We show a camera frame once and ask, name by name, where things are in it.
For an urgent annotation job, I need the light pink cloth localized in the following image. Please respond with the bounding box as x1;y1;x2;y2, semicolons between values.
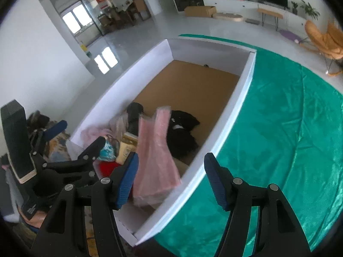
80;113;128;148

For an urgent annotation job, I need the orange lounge chair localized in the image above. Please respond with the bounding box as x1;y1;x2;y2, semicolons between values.
298;20;342;77

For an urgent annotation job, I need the small potted plant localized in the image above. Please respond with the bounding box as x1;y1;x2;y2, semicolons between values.
291;1;299;15

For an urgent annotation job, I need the green tablecloth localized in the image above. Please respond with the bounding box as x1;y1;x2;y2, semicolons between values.
155;34;342;256

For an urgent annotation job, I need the potted green plant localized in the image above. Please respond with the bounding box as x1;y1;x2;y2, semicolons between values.
301;0;320;20

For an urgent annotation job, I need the white tv cabinet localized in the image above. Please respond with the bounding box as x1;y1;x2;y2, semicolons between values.
203;0;306;31

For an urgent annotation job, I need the black garment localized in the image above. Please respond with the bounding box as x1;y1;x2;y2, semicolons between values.
167;110;200;159

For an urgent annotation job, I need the red teal packaged item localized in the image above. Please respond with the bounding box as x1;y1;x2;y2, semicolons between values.
98;135;120;162

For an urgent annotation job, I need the cardboard box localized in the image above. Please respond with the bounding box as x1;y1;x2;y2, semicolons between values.
184;6;217;18

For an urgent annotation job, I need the wooden bench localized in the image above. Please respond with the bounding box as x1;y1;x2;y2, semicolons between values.
257;8;284;31

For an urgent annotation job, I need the pink plastic bag bundle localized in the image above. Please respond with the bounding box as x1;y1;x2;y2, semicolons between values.
132;107;181;206

